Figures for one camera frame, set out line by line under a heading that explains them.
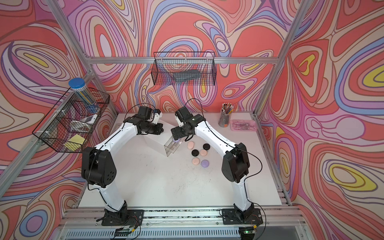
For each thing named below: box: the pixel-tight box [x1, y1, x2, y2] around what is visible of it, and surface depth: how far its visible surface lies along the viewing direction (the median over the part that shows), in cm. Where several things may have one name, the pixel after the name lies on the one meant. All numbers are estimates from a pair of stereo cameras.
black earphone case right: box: [203, 143, 211, 151], surface depth 101 cm
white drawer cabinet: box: [143, 120, 175, 157], surface depth 90 cm
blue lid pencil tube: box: [68, 77, 100, 115], surface depth 76 cm
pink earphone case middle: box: [199, 149, 208, 157], surface depth 98 cm
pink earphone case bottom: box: [191, 157, 200, 166], surface depth 94 cm
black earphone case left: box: [191, 149, 199, 157], surface depth 98 cm
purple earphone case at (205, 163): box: [201, 159, 210, 168], surface depth 93 cm
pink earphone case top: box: [187, 141, 195, 150], surface depth 101 cm
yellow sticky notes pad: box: [64, 134, 86, 152], surface depth 69 cm
